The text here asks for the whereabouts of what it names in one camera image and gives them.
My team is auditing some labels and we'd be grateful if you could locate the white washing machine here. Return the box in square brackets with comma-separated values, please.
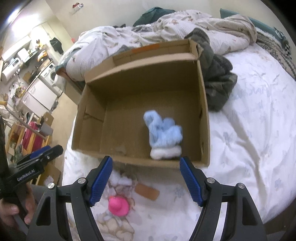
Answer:
[39, 63, 63, 97]

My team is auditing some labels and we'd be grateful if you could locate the dark camouflage jacket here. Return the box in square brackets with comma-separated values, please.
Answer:
[185, 28, 237, 112]

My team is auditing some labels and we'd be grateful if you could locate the beige tube-shaped soft object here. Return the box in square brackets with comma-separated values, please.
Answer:
[134, 183, 159, 201]

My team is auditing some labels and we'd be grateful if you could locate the brown cardboard box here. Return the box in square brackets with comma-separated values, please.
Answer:
[72, 39, 210, 168]

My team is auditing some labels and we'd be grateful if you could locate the pink rubber duck toy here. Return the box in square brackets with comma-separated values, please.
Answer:
[108, 196, 130, 217]

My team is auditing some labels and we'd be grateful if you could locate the white cabinet unit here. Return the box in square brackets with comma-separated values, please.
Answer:
[22, 78, 57, 116]

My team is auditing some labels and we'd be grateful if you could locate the white floral duvet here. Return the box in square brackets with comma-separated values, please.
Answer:
[62, 44, 295, 240]

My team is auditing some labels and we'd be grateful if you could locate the black white striped fabric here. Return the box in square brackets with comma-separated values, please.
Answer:
[256, 28, 295, 80]

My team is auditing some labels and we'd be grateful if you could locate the dark green pillow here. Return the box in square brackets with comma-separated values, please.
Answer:
[133, 7, 175, 27]

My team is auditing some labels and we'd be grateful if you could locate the person's left hand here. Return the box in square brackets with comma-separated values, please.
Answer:
[1, 183, 36, 227]

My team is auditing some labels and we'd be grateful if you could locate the pink bag on shelf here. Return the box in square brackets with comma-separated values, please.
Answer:
[21, 121, 47, 153]

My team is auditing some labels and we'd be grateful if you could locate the crumpled patterned beige blanket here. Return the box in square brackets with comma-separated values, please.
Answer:
[55, 9, 257, 81]

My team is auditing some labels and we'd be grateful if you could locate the light blue fluffy sock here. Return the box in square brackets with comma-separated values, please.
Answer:
[143, 110, 183, 160]

